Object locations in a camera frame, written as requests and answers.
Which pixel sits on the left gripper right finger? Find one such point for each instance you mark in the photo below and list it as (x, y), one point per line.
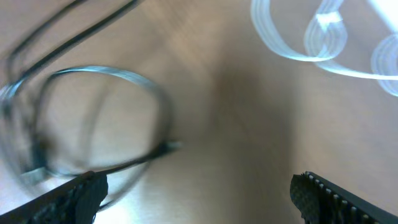
(323, 202)

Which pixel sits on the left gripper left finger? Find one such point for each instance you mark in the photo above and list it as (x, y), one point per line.
(74, 202)

